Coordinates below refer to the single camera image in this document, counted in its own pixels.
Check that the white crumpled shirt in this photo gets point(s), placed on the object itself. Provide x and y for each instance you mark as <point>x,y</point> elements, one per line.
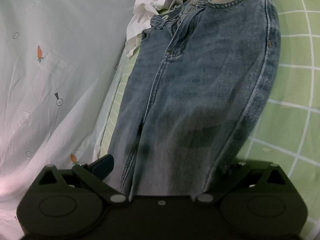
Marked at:
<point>143,11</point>

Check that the blue denim jeans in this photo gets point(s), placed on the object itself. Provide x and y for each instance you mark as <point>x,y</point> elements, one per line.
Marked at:
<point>201,80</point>

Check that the carrot print light quilt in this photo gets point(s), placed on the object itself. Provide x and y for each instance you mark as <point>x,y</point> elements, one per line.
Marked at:
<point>59,59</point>

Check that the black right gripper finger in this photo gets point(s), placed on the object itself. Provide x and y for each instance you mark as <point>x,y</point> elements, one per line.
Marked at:
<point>98,170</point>

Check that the green grid bed sheet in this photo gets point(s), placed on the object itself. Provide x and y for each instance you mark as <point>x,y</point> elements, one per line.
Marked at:
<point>287,131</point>

